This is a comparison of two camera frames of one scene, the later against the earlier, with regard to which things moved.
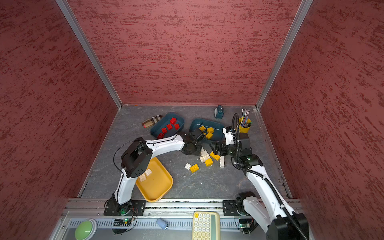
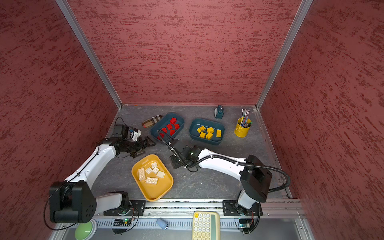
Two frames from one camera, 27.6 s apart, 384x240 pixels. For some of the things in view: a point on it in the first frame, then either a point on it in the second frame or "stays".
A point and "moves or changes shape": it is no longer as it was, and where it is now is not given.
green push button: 86,229 stays
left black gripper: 197,153 → 141,147
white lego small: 187,166 moves or changes shape
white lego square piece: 148,172 stays
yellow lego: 209,135 stays
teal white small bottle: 219,112 stays
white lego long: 143,177 stays
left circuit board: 122,222 stays
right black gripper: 222,144 → 174,162
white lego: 222,162 moves or changes shape
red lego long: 160,135 stays
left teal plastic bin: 170,125 stays
